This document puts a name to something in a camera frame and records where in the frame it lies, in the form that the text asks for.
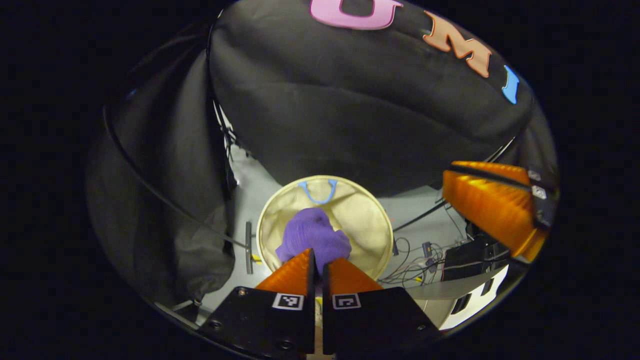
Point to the white slotted plastic object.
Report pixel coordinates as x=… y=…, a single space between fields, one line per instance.
x=475 y=305

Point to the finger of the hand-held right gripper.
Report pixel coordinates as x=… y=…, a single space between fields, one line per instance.
x=500 y=172
x=490 y=210

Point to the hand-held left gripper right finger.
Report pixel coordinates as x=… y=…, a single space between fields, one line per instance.
x=326 y=281

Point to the black electronics box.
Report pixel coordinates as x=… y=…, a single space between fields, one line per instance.
x=470 y=260

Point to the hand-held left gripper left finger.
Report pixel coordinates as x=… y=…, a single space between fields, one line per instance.
x=311 y=272

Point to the cream laundry hamper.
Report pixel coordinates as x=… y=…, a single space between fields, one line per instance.
x=365 y=225

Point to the black backdrop cloth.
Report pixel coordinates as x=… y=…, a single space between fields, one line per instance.
x=350 y=100

